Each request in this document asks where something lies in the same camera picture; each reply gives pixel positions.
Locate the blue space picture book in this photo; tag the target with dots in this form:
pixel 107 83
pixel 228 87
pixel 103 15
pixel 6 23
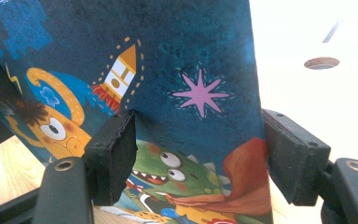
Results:
pixel 183 46

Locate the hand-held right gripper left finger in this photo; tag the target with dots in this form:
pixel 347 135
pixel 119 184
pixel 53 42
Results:
pixel 112 158

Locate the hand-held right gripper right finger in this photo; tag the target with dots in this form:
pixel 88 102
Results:
pixel 295 155

